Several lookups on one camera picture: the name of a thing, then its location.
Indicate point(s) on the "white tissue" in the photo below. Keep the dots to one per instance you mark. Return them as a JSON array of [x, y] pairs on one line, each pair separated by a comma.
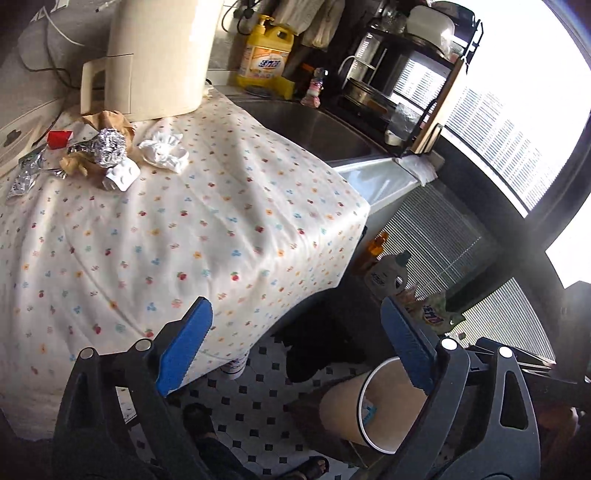
[[161, 150]]

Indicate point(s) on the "silver foil wrapper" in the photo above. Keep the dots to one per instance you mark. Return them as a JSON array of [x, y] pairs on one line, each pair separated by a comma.
[[25, 175]]

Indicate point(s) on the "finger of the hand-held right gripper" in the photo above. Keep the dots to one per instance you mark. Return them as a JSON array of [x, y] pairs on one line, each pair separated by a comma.
[[545, 367]]

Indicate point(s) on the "white blister pack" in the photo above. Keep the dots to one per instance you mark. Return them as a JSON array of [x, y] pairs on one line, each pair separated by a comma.
[[122, 174]]

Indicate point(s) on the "hanging plastic bags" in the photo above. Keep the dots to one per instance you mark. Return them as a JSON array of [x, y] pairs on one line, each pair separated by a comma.
[[307, 23]]

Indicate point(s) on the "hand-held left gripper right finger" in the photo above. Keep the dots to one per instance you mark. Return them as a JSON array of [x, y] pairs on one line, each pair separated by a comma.
[[406, 341]]

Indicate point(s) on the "white floral tablecloth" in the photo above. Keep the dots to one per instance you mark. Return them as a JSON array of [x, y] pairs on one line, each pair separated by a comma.
[[184, 217]]

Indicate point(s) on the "small pink bottle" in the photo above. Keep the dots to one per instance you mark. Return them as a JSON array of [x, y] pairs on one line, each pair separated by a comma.
[[314, 90]]

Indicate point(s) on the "foil ball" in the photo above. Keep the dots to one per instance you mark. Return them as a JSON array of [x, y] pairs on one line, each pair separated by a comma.
[[111, 147]]

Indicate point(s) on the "white printed cup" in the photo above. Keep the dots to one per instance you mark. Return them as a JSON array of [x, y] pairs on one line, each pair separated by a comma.
[[233, 367]]

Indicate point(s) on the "white base cabinet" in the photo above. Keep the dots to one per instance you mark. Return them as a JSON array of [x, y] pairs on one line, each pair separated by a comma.
[[374, 184]]

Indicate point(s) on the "metal pot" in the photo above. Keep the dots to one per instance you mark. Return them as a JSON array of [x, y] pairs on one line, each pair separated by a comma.
[[367, 92]]

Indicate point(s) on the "white bottle with green cap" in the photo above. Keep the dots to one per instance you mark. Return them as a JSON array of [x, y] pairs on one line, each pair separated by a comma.
[[385, 277]]

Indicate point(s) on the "cream trash bin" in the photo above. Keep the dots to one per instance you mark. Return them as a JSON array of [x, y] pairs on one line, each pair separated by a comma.
[[339, 406]]

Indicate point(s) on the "cream air fryer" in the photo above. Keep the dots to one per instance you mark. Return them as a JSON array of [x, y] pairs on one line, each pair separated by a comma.
[[157, 60]]

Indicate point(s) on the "orange bottle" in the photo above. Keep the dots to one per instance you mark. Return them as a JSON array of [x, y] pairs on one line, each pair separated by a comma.
[[376, 249]]

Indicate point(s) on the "stainless steel sink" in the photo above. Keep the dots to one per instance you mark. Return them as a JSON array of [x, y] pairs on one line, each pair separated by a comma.
[[314, 124]]

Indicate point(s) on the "metal faucet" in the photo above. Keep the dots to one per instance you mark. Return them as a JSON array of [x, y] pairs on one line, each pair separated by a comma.
[[353, 62]]

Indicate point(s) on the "wooden cutting board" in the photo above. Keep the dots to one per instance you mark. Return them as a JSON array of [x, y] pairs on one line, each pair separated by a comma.
[[443, 110]]

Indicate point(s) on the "brown paper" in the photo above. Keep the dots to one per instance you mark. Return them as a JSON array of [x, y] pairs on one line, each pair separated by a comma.
[[113, 121]]

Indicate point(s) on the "yellow detergent bottle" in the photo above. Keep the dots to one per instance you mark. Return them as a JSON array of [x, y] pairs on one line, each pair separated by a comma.
[[265, 50]]

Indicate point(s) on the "clear glass bowl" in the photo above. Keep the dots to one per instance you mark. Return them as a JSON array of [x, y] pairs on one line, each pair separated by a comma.
[[392, 18]]

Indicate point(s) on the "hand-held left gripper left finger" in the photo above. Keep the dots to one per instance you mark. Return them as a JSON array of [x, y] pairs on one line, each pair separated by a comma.
[[184, 346]]

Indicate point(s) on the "white folded cloth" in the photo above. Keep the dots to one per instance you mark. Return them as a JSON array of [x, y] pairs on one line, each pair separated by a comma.
[[418, 168]]

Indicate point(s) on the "black dish rack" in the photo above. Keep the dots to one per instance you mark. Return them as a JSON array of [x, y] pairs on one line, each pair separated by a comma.
[[415, 78]]

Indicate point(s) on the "red plastic cap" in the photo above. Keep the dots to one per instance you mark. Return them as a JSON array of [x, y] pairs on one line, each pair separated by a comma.
[[60, 138]]

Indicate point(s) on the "grey window blind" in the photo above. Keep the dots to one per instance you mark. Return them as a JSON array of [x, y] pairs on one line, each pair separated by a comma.
[[429, 240], [508, 318]]

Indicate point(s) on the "colourful refill packet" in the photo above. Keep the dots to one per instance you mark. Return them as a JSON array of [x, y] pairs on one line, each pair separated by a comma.
[[436, 311]]

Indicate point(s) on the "black bag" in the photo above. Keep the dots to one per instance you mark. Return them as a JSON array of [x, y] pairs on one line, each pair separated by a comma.
[[318, 341]]

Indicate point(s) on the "white lidded container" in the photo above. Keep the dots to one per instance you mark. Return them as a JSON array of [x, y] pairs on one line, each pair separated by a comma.
[[429, 25]]

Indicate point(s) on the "yellow sponge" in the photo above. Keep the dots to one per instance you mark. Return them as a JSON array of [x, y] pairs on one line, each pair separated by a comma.
[[284, 88]]

